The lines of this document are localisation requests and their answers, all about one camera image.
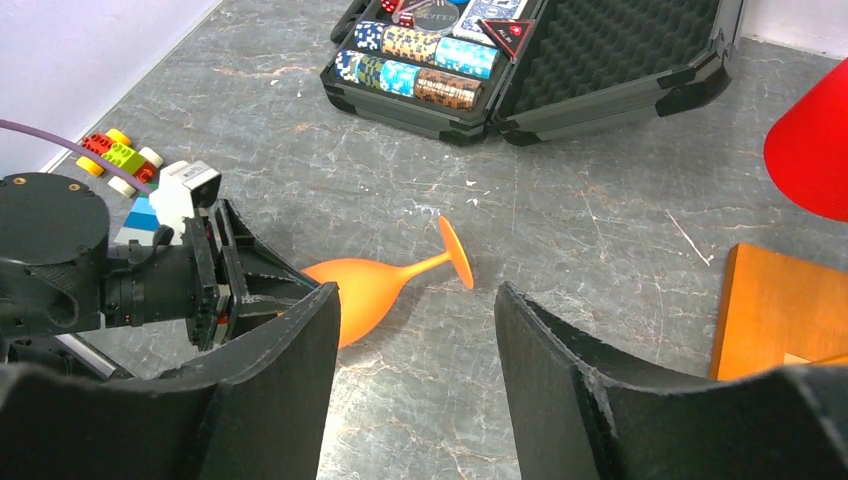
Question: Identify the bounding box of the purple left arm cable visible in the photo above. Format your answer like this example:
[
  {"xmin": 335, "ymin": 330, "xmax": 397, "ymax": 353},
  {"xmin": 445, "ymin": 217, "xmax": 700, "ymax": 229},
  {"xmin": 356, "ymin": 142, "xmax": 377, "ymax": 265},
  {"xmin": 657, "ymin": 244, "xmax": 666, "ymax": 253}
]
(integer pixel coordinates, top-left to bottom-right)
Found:
[{"xmin": 0, "ymin": 118, "xmax": 155, "ymax": 197}]

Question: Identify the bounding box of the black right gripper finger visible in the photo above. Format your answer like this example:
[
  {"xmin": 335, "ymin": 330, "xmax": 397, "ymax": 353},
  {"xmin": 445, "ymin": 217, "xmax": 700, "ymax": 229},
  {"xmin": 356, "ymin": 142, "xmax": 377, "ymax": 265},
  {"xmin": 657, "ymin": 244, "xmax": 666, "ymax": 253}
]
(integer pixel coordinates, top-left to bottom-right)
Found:
[{"xmin": 494, "ymin": 282, "xmax": 847, "ymax": 479}]

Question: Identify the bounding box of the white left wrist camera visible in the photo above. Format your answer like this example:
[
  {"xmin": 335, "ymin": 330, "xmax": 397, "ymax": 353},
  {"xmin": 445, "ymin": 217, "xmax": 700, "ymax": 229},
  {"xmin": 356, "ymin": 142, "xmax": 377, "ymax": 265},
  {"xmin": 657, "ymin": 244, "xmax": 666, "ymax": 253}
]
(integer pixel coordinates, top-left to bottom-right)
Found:
[{"xmin": 149, "ymin": 161, "xmax": 222, "ymax": 244}]

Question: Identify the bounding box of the orange wine glass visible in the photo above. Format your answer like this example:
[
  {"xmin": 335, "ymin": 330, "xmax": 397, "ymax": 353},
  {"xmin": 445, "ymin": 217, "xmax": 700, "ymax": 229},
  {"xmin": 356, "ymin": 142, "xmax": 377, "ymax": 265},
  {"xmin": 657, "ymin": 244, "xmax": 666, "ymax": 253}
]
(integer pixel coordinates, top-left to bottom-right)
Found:
[{"xmin": 302, "ymin": 216, "xmax": 474, "ymax": 349}]

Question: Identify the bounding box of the red wine glass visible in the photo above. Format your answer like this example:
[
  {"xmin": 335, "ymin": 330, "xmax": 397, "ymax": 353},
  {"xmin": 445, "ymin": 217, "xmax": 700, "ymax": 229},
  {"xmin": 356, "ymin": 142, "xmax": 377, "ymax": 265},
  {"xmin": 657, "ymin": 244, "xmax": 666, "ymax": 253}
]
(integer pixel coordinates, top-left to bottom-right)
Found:
[{"xmin": 763, "ymin": 61, "xmax": 847, "ymax": 222}]

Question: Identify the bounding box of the black poker chip case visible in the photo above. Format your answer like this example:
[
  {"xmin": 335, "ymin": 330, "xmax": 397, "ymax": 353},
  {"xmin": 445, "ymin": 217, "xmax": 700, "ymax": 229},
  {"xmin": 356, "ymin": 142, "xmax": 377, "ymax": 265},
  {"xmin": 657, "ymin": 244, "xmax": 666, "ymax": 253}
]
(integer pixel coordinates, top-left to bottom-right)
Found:
[{"xmin": 321, "ymin": 0, "xmax": 745, "ymax": 146}]

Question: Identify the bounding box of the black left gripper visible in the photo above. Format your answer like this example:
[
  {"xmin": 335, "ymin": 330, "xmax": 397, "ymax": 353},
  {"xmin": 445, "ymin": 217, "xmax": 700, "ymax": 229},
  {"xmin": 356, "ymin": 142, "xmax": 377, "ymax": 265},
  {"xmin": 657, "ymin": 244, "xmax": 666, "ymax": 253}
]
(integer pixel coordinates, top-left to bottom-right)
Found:
[{"xmin": 1, "ymin": 199, "xmax": 340, "ymax": 479}]

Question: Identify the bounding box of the wooden rack base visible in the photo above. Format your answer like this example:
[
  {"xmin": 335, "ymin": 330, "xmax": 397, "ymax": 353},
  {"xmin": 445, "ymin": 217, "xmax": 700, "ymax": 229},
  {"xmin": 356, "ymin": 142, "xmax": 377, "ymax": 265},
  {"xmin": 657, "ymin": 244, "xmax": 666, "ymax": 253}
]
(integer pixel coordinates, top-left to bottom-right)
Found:
[{"xmin": 709, "ymin": 243, "xmax": 847, "ymax": 381}]

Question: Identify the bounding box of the blue green toy block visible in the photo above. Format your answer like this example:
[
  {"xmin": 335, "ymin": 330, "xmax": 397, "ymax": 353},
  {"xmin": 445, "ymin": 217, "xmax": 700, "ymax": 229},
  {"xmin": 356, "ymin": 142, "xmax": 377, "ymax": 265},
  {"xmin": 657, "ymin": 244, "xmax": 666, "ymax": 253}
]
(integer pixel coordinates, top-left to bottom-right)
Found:
[{"xmin": 115, "ymin": 193, "xmax": 160, "ymax": 246}]

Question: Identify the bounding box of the playing card deck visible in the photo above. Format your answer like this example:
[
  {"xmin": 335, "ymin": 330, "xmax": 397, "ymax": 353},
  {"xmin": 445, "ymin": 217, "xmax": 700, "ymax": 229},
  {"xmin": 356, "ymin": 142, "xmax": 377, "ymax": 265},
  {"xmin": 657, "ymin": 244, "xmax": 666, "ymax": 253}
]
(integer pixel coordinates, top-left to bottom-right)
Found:
[{"xmin": 452, "ymin": 0, "xmax": 528, "ymax": 46}]

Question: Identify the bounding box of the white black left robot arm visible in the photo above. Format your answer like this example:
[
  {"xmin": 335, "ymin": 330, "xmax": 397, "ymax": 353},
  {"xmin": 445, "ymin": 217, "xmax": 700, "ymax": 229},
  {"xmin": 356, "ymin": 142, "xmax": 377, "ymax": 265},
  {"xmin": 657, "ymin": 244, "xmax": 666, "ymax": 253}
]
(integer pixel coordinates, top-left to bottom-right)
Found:
[{"xmin": 1, "ymin": 172, "xmax": 317, "ymax": 381}]

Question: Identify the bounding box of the small toy car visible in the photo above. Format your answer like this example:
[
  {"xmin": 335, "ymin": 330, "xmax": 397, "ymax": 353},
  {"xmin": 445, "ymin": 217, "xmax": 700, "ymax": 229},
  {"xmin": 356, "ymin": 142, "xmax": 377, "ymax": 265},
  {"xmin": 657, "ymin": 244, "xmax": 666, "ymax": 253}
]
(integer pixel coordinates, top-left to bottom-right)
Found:
[{"xmin": 76, "ymin": 128, "xmax": 164, "ymax": 198}]

